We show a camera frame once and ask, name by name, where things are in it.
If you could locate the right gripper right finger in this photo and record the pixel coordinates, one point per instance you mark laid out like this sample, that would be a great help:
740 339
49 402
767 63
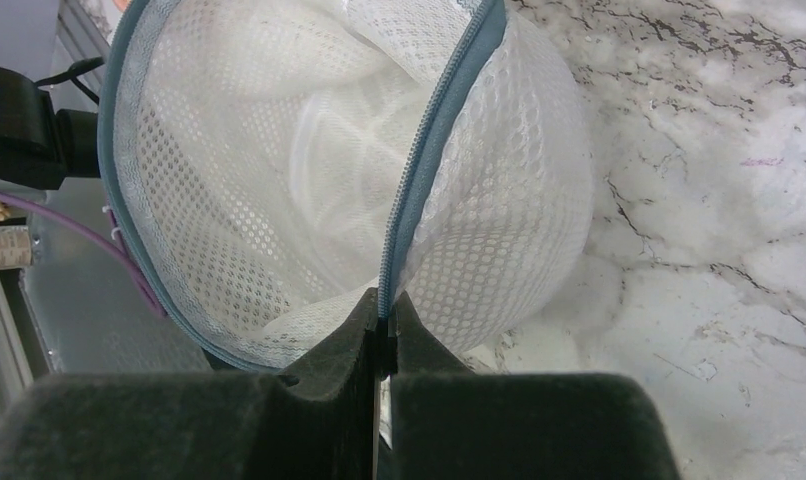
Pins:
451 423

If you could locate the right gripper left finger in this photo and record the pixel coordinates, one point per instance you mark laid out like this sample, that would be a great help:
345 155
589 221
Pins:
317 419

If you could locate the white mesh laundry bag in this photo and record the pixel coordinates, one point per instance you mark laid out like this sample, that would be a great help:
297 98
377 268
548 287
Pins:
267 162

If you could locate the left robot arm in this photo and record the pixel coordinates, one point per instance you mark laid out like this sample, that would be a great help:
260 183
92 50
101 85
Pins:
41 146

